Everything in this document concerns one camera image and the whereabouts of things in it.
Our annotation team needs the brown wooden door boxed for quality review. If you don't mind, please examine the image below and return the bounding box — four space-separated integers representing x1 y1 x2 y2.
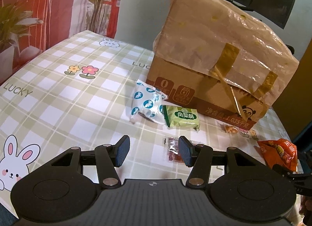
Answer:
298 45 312 119

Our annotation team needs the orange snack packet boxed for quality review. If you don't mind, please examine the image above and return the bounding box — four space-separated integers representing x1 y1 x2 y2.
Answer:
257 138 299 174

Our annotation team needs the small red sachet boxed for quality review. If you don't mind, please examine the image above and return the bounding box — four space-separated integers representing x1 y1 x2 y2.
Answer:
162 137 186 163

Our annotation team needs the dark blue panel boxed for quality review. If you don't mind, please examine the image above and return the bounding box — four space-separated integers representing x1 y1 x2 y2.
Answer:
292 119 312 149

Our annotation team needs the small orange wrapped candy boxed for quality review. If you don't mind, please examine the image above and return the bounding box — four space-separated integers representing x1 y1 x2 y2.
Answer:
223 124 238 134

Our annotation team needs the brown cardboard box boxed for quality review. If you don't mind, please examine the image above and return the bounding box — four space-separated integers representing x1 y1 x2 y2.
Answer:
146 53 272 130

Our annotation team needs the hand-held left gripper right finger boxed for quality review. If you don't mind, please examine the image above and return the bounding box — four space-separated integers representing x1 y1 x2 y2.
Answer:
178 136 263 189

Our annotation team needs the white blue-dotted snack packet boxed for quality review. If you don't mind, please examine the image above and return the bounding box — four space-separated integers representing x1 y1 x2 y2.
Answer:
129 79 169 125

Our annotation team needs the checked printed tablecloth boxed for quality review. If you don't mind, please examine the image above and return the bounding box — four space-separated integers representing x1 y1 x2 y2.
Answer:
0 29 303 226

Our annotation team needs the cardboard box with plastic cover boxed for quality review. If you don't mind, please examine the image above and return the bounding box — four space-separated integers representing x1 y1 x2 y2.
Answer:
153 0 300 110

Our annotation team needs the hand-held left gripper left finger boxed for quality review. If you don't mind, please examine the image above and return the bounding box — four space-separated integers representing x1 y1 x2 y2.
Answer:
50 135 131 189

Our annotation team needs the small green pastry packet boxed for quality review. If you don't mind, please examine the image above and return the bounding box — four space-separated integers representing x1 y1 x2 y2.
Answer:
161 104 201 131

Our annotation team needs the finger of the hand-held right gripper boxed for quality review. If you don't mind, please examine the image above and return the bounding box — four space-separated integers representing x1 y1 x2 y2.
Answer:
298 151 312 174
272 164 297 180

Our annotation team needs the person's right hand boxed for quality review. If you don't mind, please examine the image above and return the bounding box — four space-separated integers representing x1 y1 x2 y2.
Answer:
299 195 312 226

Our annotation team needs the printed wall backdrop cloth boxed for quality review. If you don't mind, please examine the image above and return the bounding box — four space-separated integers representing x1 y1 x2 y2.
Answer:
0 0 128 88

